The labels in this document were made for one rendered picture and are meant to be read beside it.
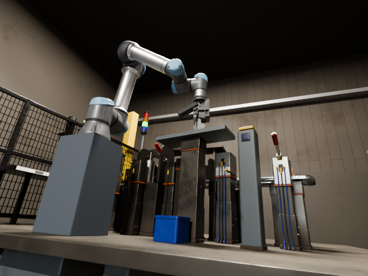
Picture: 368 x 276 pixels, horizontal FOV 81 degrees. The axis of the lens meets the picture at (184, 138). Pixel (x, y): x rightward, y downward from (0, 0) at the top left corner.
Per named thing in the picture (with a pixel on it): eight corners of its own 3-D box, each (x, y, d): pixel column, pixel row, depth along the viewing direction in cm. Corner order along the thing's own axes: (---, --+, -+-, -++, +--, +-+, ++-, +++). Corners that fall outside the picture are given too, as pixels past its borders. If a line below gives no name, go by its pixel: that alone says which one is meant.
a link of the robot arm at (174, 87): (170, 73, 116) (190, 70, 113) (175, 85, 126) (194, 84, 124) (168, 85, 113) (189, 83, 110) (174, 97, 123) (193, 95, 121)
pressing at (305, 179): (316, 186, 111) (315, 183, 112) (315, 177, 93) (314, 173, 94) (123, 191, 179) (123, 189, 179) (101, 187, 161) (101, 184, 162)
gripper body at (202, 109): (209, 117, 105) (210, 96, 110) (191, 116, 106) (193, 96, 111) (208, 124, 112) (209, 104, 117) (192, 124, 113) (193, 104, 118)
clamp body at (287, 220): (302, 251, 85) (291, 162, 99) (300, 252, 76) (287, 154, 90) (282, 248, 89) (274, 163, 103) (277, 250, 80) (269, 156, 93)
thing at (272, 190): (287, 246, 100) (280, 184, 111) (286, 246, 96) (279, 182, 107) (276, 245, 103) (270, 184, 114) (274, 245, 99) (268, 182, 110)
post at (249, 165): (267, 249, 76) (259, 135, 93) (263, 250, 70) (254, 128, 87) (246, 247, 80) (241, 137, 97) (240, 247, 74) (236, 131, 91)
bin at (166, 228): (190, 242, 82) (191, 217, 85) (176, 243, 74) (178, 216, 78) (166, 240, 87) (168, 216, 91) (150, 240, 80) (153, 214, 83)
